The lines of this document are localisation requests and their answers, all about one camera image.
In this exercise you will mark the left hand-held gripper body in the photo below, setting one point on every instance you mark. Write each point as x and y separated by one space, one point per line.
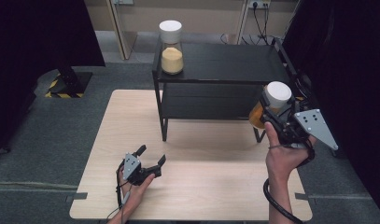
131 166

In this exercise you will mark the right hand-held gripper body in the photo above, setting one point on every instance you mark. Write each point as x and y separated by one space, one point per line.
315 124

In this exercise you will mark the glass jar of orange powder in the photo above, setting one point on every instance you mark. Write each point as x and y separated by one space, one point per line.
278 93

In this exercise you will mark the black metal shelf rack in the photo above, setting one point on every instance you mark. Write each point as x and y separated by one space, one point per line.
225 62

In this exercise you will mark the glass jar of pale grains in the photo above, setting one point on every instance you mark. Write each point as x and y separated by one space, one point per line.
171 62

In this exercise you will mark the person's left hand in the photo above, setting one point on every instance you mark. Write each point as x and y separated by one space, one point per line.
133 194

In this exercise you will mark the person's right hand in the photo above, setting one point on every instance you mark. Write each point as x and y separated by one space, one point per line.
281 161

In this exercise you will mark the black curtain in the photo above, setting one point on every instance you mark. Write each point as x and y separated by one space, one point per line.
349 77
32 46

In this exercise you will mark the grey floor tape strip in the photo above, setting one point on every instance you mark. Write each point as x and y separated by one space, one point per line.
304 196
77 196

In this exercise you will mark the striped black stand base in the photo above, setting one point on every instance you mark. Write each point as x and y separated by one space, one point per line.
67 85

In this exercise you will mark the white wall power socket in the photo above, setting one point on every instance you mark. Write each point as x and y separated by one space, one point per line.
259 3
123 1

